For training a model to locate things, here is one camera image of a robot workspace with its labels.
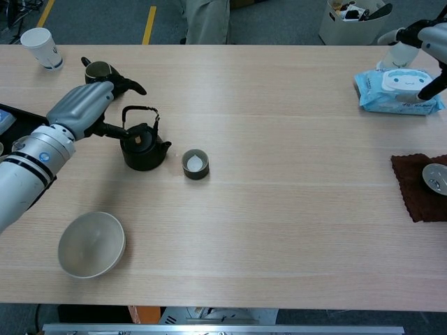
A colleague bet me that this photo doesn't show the aluminium rail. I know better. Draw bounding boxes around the aluminium rail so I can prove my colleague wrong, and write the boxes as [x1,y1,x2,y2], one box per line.
[41,323,405,335]

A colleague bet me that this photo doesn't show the blue white box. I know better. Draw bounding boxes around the blue white box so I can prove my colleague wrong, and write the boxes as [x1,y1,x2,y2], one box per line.
[0,108,17,135]

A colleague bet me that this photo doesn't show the black utensil in bin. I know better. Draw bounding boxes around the black utensil in bin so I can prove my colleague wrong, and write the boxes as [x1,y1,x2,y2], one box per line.
[362,2,394,21]

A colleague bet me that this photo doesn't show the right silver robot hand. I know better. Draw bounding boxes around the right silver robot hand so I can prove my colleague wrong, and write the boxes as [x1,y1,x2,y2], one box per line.
[377,17,447,105]

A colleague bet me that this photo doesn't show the brown cloth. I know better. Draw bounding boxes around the brown cloth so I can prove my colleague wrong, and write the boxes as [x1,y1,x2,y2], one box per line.
[390,152,447,223]

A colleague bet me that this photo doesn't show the white storage bin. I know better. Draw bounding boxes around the white storage bin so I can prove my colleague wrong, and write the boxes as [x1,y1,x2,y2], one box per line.
[318,0,394,46]

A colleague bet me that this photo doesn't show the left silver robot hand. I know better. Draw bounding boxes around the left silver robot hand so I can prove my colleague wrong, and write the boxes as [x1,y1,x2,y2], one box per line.
[46,72,147,141]

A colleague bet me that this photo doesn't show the white paper cup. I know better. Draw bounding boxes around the white paper cup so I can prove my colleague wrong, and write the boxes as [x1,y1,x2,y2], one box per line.
[20,27,65,72]

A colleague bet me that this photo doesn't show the dark teacup beige inside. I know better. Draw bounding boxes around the dark teacup beige inside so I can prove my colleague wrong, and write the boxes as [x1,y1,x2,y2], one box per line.
[181,149,212,181]

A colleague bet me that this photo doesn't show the blue wet wipes pack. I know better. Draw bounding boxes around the blue wet wipes pack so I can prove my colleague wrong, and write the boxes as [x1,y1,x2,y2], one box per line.
[353,68,446,117]

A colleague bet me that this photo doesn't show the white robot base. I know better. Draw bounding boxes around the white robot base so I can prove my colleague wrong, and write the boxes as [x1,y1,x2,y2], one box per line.
[159,306,279,325]

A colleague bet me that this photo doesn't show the person legs khaki trousers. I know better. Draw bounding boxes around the person legs khaki trousers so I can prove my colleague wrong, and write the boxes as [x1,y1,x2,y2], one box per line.
[184,0,232,45]

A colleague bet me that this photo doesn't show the clear bottle wooden cap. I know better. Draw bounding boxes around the clear bottle wooden cap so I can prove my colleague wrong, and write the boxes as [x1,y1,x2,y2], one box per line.
[376,41,420,70]

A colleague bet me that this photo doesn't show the large beige bowl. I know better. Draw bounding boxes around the large beige bowl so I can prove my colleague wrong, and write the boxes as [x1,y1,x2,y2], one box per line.
[57,211,126,279]

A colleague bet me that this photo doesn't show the orange panel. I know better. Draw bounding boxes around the orange panel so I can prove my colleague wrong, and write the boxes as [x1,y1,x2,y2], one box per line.
[127,305,161,325]

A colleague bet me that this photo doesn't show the black teapot with handle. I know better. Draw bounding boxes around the black teapot with handle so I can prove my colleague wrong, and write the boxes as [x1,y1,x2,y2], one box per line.
[119,105,173,172]

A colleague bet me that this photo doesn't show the small grey dish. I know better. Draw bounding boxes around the small grey dish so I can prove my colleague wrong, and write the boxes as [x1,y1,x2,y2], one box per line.
[421,163,447,195]

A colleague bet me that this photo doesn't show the black stand with cables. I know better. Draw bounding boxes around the black stand with cables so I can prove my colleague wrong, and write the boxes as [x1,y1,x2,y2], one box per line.
[0,0,27,45]

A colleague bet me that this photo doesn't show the dark pitcher beige inside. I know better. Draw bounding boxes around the dark pitcher beige inside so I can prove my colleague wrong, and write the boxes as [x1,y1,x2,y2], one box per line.
[80,56,122,85]

